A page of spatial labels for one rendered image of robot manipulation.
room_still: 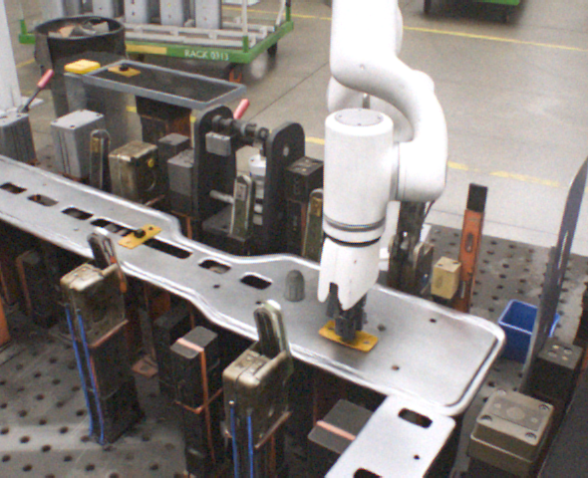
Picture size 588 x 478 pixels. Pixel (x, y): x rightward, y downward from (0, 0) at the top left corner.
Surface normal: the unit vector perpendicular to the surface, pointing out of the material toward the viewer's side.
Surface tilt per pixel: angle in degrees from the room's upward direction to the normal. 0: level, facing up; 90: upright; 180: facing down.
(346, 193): 90
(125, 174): 90
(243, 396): 90
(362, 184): 90
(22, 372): 0
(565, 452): 0
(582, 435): 0
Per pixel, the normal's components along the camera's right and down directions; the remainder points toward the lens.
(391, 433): 0.00, -0.86
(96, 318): 0.84, 0.28
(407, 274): -0.54, 0.43
